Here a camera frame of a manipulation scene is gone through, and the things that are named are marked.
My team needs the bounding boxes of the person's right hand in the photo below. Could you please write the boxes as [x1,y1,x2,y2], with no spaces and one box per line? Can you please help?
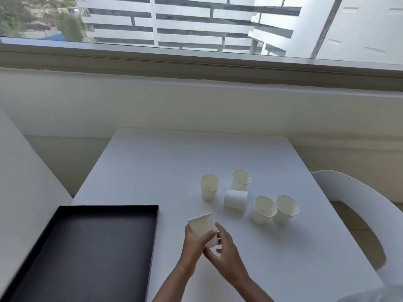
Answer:
[203,222,253,285]

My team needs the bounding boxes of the person's left hand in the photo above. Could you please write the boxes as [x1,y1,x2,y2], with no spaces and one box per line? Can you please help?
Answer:
[178,223,218,275]

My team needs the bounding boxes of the white paper cup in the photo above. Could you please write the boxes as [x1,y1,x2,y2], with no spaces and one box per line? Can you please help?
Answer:
[251,196,278,225]
[224,189,249,214]
[272,195,300,224]
[200,174,221,201]
[231,169,252,191]
[188,213,220,248]

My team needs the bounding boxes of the person's left forearm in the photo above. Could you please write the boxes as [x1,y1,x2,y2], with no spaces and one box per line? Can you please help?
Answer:
[152,265,191,302]

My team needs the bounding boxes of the person's right forearm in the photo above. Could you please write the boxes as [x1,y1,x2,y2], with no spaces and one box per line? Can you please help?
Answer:
[234,276,275,302]

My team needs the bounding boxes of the overturned white paper cup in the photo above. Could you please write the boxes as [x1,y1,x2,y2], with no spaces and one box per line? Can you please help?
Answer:
[224,189,249,214]

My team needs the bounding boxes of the black rectangular tray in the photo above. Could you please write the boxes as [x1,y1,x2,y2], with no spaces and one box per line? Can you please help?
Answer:
[0,204,160,302]

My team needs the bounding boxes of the white plastic chair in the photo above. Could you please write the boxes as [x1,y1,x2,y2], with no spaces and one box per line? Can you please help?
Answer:
[311,170,403,288]

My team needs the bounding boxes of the white building outside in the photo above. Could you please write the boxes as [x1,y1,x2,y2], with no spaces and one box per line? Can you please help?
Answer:
[76,0,403,59]

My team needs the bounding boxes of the green trees outside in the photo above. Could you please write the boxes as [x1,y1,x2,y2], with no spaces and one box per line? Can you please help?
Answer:
[0,0,85,42]

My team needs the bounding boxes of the grey window frame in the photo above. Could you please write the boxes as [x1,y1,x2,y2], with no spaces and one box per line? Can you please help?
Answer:
[0,37,403,92]

